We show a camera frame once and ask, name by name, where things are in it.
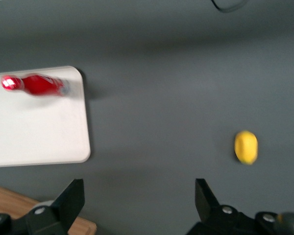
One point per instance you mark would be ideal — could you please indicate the light wooden board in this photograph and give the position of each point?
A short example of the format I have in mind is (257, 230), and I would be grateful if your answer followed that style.
(9, 200)

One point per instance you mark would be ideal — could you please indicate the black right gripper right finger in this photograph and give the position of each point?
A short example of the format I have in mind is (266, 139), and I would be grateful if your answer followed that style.
(210, 210)

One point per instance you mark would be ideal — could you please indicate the red coke bottle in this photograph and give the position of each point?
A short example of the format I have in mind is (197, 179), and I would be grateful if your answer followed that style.
(39, 85)

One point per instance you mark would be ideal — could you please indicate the white rectangular tray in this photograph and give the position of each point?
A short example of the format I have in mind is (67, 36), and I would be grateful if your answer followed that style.
(36, 127)

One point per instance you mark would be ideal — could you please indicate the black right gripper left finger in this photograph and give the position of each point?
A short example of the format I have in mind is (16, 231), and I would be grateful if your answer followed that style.
(66, 205)

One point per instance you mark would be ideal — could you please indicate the yellow lemon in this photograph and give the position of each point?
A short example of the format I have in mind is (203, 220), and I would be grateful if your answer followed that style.
(246, 147)

